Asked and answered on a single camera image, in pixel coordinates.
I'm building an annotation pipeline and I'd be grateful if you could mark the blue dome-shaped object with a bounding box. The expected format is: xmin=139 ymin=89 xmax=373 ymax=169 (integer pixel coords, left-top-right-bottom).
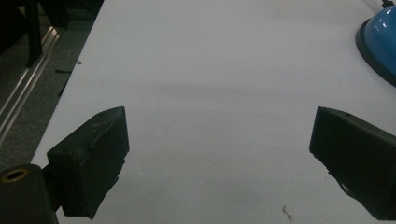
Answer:
xmin=355 ymin=5 xmax=396 ymax=88

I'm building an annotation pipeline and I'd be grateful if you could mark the black metal stand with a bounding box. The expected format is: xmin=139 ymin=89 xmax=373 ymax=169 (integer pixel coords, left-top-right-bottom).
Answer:
xmin=23 ymin=0 xmax=43 ymax=68

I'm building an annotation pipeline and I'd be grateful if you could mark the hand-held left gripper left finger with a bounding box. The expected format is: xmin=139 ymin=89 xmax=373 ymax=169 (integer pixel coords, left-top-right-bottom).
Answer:
xmin=46 ymin=105 xmax=131 ymax=220

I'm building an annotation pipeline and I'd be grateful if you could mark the aluminium floor rail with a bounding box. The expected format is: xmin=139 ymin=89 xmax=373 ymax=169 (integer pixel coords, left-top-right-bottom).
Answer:
xmin=0 ymin=25 xmax=61 ymax=147

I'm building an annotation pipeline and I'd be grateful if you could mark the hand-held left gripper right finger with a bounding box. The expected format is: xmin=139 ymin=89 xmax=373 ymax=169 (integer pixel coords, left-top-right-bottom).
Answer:
xmin=308 ymin=105 xmax=396 ymax=222

